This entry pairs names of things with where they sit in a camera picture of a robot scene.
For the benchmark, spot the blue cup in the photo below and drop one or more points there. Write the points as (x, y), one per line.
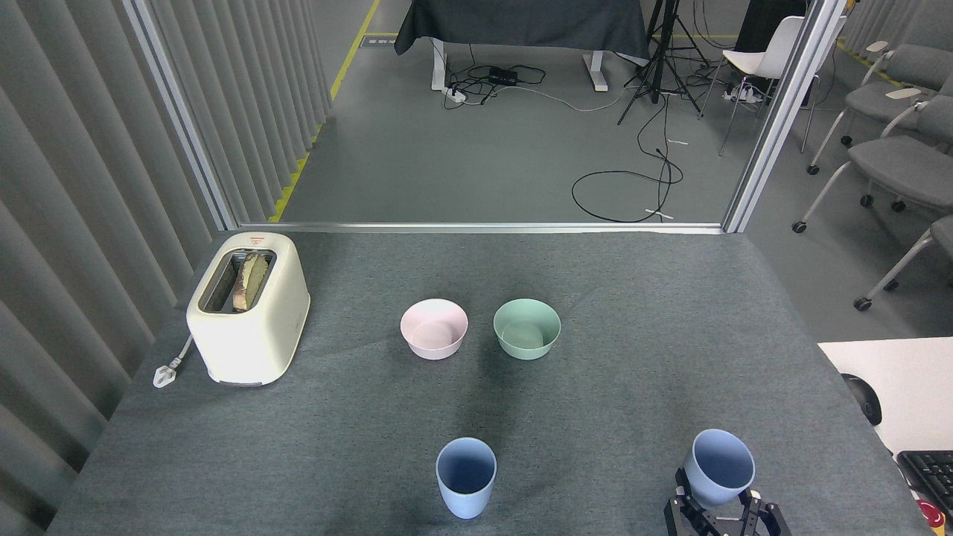
(718, 469)
(466, 480)

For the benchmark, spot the grey office chair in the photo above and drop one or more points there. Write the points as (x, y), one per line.
(901, 167)
(904, 264)
(908, 71)

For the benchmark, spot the green bowl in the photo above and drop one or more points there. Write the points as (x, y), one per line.
(527, 329)

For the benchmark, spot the black computer mouse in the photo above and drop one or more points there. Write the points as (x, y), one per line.
(864, 398)

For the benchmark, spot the white power strip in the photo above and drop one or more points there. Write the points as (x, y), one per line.
(455, 94)

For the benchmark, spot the cream toaster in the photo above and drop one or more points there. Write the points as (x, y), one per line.
(249, 335)

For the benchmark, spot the white chair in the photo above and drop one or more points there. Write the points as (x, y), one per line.
(759, 58)

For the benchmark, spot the black power adapter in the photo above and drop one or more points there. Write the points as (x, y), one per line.
(503, 75)

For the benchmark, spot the white table leg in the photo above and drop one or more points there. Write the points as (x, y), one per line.
(595, 73)
(439, 67)

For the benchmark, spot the silver frame rail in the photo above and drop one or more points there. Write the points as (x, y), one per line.
(484, 227)

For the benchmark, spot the dark grey table cloth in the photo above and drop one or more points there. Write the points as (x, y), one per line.
(521, 22)

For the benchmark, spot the red round object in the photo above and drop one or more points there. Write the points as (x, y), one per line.
(931, 514)

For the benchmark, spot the black tripod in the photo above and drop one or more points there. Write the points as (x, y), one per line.
(660, 52)

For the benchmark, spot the black keyboard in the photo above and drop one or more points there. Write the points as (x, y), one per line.
(931, 473)

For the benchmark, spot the pink bowl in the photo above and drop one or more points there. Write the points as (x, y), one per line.
(434, 329)

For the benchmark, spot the silver frame post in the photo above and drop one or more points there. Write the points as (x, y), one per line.
(782, 112)
(186, 119)

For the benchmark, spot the white desk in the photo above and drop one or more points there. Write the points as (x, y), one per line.
(908, 387)

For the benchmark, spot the bread slice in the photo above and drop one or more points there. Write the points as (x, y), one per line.
(249, 281)

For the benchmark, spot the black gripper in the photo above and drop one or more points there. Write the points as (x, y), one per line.
(724, 525)

